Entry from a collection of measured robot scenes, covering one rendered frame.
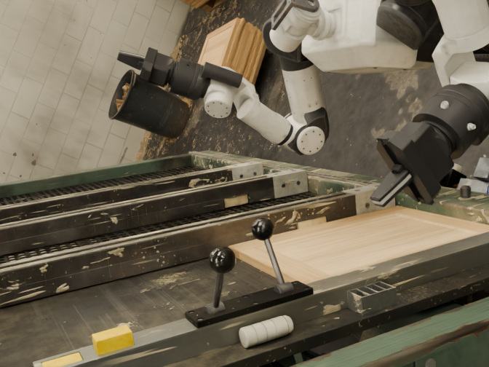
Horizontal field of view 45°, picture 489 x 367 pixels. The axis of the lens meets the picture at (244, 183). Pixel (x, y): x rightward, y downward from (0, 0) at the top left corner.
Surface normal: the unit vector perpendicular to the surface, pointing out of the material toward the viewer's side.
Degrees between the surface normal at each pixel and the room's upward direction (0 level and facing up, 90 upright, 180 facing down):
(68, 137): 90
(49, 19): 90
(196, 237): 90
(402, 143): 51
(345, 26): 23
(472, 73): 28
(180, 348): 90
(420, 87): 0
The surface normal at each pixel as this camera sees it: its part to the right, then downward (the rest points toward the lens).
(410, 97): -0.82, -0.36
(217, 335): 0.44, 0.11
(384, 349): -0.11, -0.98
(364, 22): -0.37, 0.10
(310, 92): 0.29, 0.42
